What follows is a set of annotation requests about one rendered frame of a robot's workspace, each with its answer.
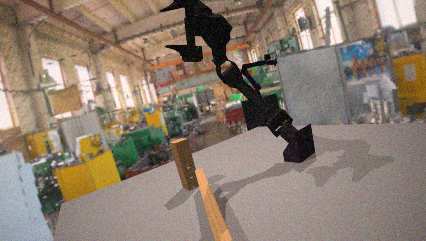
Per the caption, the brown wooden post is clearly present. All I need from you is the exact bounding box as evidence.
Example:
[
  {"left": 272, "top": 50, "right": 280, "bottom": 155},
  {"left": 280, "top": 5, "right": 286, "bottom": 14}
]
[{"left": 170, "top": 138, "right": 199, "bottom": 191}]

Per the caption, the wooden board with black hook end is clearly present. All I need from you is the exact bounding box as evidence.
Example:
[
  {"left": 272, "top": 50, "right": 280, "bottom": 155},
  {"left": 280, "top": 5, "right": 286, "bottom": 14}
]
[{"left": 195, "top": 168, "right": 233, "bottom": 241}]

